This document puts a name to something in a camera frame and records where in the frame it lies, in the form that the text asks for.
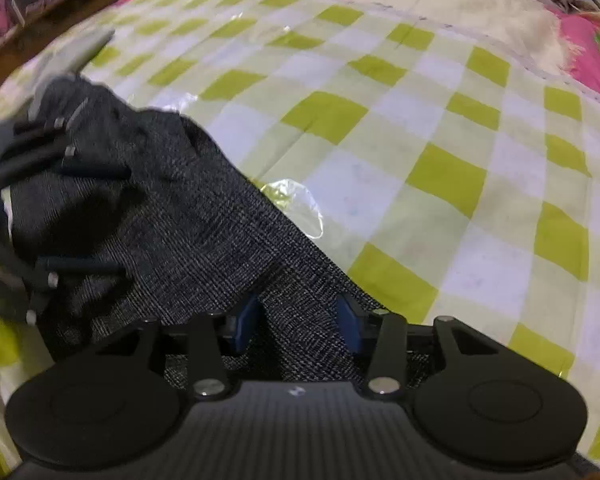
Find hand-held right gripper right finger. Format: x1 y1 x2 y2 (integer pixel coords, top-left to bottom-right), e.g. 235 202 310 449
335 292 508 401

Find dark plaid pants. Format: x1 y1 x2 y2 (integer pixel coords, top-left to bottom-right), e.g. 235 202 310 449
0 77 431 386

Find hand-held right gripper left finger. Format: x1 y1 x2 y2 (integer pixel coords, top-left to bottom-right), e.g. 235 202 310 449
95 294 266 401

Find green checked bed sheet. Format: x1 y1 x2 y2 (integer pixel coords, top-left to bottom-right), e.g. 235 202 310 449
0 0 600 466

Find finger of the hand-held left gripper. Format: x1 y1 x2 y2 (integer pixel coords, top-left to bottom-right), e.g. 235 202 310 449
0 230 127 326
0 117 132 183

